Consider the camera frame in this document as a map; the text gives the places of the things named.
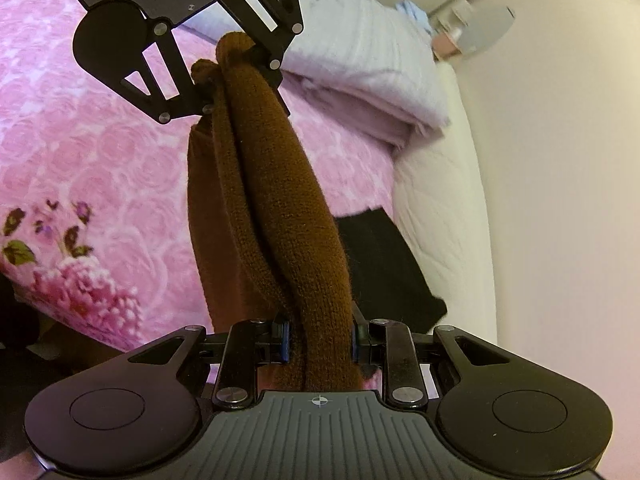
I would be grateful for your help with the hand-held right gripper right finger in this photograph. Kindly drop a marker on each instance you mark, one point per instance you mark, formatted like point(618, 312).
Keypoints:
point(357, 345)

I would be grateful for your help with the pink floral blanket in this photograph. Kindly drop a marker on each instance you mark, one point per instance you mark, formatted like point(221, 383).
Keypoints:
point(100, 160)

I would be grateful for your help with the brown knit sweater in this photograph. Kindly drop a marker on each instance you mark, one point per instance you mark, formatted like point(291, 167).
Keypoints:
point(285, 210)

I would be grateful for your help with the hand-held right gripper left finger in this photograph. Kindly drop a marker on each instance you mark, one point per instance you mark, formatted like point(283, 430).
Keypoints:
point(284, 342)

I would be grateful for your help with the light blue cloth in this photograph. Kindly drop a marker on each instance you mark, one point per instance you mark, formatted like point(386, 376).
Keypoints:
point(414, 12)

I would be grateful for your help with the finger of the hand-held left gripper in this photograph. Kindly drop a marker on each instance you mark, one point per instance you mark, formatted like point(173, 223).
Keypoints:
point(177, 100)
point(285, 10)

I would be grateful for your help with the black garment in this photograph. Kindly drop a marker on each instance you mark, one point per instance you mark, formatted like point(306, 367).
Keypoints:
point(390, 265)

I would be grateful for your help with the white mattress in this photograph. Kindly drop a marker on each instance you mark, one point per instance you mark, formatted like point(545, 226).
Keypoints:
point(445, 210)

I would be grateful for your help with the mauve folded sheet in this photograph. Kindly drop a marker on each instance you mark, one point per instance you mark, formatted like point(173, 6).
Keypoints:
point(350, 115)

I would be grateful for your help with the white ribbed quilt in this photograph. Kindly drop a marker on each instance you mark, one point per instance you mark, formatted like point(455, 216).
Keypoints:
point(370, 60)

